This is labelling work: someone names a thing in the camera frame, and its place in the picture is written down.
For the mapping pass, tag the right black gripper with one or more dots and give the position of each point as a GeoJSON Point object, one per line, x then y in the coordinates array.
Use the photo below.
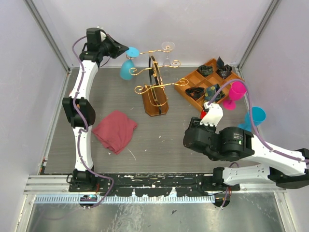
{"type": "Point", "coordinates": [195, 122]}

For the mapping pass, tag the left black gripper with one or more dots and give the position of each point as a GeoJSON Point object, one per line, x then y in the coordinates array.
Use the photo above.
{"type": "Point", "coordinates": [119, 48]}

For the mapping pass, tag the blue wine glass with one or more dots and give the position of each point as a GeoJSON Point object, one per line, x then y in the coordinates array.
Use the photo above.
{"type": "Point", "coordinates": [131, 53]}
{"type": "Point", "coordinates": [259, 116]}

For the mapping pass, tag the red wine glass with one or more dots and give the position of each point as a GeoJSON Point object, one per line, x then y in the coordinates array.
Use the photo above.
{"type": "Point", "coordinates": [202, 114]}

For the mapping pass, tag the pink wine glass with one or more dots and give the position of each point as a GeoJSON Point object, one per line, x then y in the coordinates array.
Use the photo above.
{"type": "Point", "coordinates": [236, 92]}

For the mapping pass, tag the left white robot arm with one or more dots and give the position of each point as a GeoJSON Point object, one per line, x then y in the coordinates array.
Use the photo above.
{"type": "Point", "coordinates": [78, 109]}

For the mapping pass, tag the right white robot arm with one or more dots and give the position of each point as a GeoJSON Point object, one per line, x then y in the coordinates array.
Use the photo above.
{"type": "Point", "coordinates": [286, 168]}

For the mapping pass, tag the clear wine glass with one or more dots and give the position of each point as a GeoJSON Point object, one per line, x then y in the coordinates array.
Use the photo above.
{"type": "Point", "coordinates": [167, 48]}

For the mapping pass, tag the black rolled tie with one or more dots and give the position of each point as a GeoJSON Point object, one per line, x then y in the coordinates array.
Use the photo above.
{"type": "Point", "coordinates": [195, 92]}

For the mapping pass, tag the blue floral folded tie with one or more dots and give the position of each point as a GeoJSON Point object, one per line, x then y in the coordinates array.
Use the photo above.
{"type": "Point", "coordinates": [211, 91]}

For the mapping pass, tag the wooden compartment tray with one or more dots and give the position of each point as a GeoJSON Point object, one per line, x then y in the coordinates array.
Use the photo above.
{"type": "Point", "coordinates": [195, 79]}

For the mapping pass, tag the dark green rolled tie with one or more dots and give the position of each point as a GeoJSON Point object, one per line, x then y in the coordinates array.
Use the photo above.
{"type": "Point", "coordinates": [205, 70]}

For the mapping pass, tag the dark patterned rolled tie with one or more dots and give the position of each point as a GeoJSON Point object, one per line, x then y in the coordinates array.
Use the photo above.
{"type": "Point", "coordinates": [223, 70]}

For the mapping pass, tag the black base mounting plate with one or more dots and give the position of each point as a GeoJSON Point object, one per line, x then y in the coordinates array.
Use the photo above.
{"type": "Point", "coordinates": [149, 184]}

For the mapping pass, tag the dark red cloth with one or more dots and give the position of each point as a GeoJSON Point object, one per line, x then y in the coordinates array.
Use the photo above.
{"type": "Point", "coordinates": [115, 131]}

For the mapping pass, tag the gold wire wine glass rack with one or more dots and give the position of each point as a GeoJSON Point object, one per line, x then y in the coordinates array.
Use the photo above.
{"type": "Point", "coordinates": [154, 98]}

